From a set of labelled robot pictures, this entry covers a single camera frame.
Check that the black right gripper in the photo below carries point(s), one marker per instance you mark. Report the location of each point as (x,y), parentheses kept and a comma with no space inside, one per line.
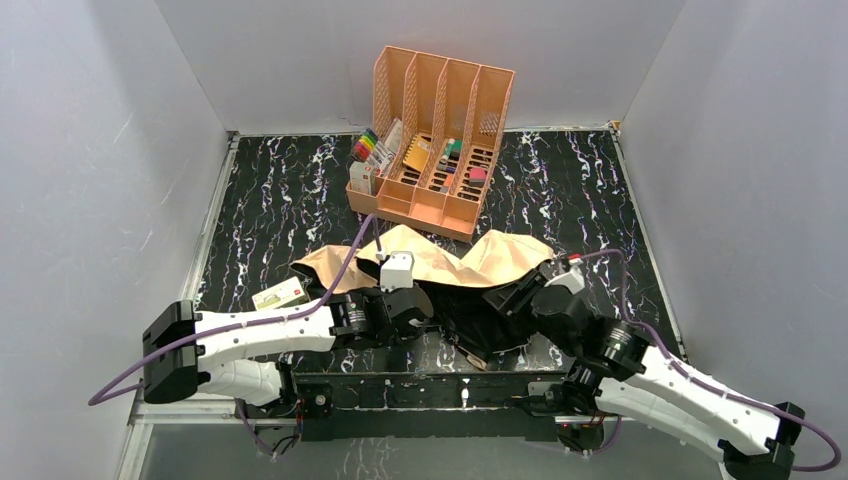
(515,295)

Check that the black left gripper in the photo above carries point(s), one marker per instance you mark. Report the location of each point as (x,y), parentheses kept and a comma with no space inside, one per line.
(419,307)

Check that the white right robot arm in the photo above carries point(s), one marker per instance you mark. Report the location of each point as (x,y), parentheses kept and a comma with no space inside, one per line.
(625,371)

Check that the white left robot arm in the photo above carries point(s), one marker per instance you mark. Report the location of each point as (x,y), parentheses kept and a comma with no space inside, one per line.
(194,351)

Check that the white and yellow box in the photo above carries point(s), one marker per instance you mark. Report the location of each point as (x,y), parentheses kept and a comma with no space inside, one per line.
(287,293)

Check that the pink eraser block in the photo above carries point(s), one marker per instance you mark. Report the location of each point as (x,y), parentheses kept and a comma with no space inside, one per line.
(477,176)

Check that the white red small box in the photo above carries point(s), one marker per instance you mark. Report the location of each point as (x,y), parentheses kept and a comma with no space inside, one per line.
(363,177)

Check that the yellow notebook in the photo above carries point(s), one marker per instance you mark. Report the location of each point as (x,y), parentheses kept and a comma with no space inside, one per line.
(417,154)

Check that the colourful marker set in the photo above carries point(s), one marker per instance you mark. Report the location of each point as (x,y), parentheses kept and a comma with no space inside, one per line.
(364,146)

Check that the orange plastic desk organizer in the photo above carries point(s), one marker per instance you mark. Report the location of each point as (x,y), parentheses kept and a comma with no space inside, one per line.
(462,107)

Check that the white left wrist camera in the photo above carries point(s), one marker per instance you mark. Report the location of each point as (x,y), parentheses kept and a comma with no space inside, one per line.
(396,272)

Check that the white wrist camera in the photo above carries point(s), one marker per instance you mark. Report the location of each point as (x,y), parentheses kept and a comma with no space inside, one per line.
(566,271)
(396,272)

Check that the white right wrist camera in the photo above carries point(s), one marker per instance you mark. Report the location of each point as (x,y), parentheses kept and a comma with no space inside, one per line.
(566,271)

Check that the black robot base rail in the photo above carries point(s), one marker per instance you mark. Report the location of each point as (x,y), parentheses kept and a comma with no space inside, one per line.
(538,407)

